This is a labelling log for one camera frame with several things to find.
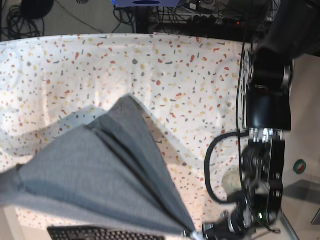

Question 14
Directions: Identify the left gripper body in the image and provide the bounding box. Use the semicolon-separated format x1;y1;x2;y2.
202;199;261;240

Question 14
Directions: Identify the grey t-shirt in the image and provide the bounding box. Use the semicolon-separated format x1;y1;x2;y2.
0;95;195;235

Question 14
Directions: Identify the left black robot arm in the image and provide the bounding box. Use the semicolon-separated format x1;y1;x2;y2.
202;0;320;240

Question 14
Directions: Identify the clear glass bottle orange cap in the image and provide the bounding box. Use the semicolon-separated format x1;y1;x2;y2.
222;166;246;204

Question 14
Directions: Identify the green tape roll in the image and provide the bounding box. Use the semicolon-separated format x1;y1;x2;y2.
293;159;307;175

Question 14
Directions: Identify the terrazzo pattern tablecloth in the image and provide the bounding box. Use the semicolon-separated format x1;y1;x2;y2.
0;34;242;228

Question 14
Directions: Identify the black power strip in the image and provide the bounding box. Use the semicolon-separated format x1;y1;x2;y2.
188;15;242;26

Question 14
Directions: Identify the black keyboard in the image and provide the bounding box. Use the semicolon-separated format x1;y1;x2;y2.
47;226;166;240

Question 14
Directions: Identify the blue box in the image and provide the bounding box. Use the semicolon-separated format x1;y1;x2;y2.
111;0;181;8

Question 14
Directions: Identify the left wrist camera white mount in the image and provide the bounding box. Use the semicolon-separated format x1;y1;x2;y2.
182;230;206;240

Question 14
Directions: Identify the black cable bundle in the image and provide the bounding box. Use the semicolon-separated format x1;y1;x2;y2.
4;4;46;40

